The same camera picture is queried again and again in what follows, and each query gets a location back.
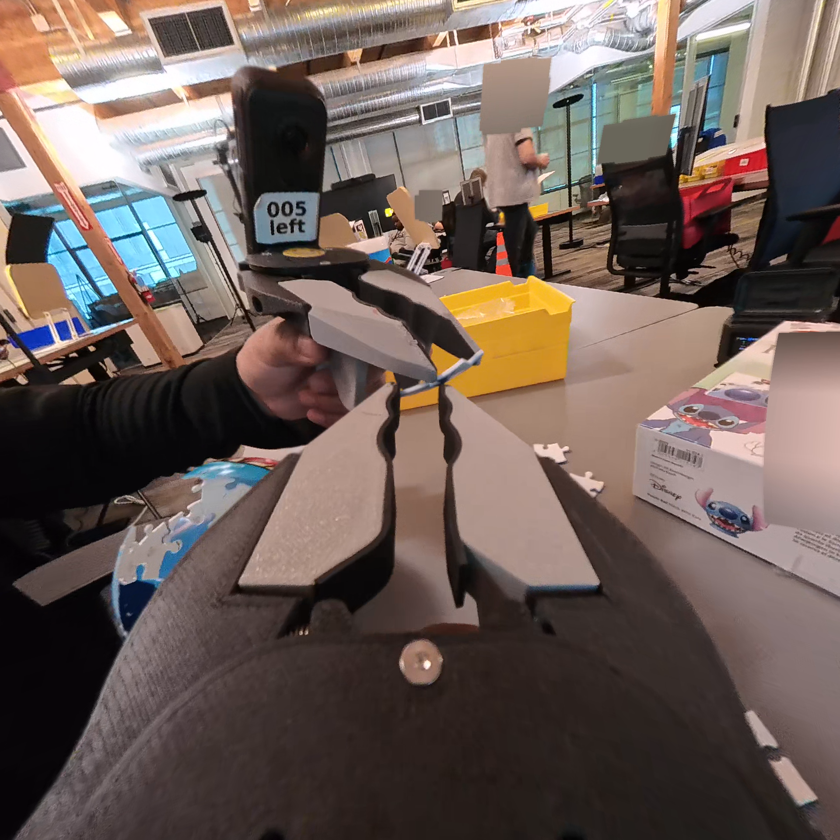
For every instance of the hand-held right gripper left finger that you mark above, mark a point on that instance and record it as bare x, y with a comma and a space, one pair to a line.
321, 518

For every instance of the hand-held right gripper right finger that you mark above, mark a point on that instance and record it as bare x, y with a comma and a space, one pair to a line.
518, 518

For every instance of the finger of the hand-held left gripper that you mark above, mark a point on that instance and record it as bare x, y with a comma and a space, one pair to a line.
420, 302
354, 321

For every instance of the white puzzle pieces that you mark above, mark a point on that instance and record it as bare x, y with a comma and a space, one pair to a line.
551, 451

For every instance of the plain blue puzzle piece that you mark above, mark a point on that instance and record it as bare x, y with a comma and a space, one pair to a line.
453, 371

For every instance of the blue puzzle ball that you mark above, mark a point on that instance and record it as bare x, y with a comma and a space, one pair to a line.
144, 590

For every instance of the printed cardboard puzzle box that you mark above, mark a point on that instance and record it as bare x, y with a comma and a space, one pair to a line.
695, 446

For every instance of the person's left hand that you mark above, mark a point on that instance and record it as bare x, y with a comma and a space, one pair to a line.
275, 367

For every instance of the clear plastic bag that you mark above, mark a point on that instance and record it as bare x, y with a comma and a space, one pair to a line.
489, 310

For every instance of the orange traffic cone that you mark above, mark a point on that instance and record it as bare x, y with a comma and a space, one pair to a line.
503, 254

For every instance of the yellow plastic bin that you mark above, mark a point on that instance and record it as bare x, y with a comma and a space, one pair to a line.
518, 354

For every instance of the black light stand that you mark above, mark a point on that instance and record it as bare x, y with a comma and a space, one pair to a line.
210, 262

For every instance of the air vent grille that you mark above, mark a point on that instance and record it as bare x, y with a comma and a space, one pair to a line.
190, 29

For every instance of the black office chair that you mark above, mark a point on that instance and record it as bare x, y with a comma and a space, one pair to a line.
646, 216

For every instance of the person's black top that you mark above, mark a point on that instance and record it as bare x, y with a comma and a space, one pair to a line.
39, 656

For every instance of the black electronic device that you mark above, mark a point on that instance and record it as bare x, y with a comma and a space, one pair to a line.
781, 295

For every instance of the dark blue office chair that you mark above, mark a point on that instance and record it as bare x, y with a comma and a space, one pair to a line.
800, 184

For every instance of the wooden post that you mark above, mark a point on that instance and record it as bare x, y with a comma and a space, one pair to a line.
88, 220

